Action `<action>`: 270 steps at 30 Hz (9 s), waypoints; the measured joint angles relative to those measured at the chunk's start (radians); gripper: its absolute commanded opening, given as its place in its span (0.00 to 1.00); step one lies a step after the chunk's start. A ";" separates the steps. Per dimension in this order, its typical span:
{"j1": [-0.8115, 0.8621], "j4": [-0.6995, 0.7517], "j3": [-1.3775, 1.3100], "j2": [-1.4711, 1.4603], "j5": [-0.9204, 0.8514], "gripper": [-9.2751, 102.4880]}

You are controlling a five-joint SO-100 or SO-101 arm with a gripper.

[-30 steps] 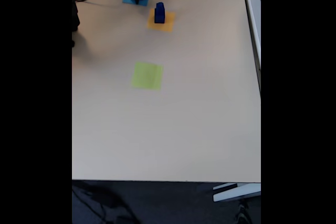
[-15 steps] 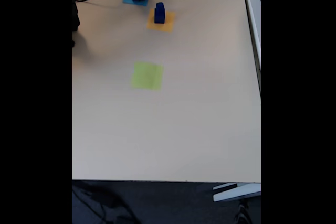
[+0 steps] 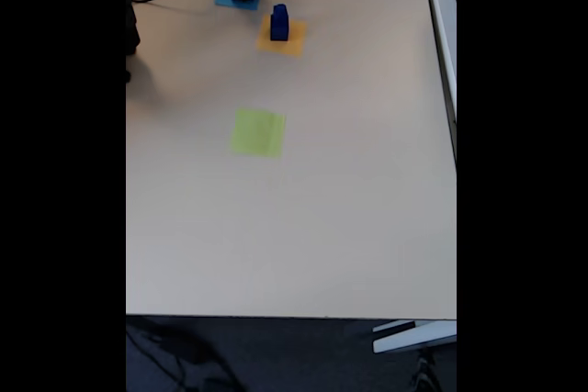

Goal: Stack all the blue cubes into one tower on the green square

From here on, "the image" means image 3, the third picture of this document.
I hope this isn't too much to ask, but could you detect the white table foot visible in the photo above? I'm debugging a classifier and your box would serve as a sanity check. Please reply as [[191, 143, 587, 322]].
[[371, 319, 458, 355]]

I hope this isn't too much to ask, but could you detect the medium blue cube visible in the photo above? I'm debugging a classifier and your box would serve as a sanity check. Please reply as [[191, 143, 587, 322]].
[[269, 19, 290, 42]]

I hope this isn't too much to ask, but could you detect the white adjacent table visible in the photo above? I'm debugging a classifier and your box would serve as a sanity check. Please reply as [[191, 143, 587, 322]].
[[421, 0, 458, 164]]

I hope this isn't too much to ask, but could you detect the green paper square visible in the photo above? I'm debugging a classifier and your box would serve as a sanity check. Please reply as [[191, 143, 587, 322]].
[[229, 108, 287, 158]]

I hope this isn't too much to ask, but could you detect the orange paper square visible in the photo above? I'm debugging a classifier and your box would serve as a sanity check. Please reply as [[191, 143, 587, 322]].
[[254, 14, 308, 59]]

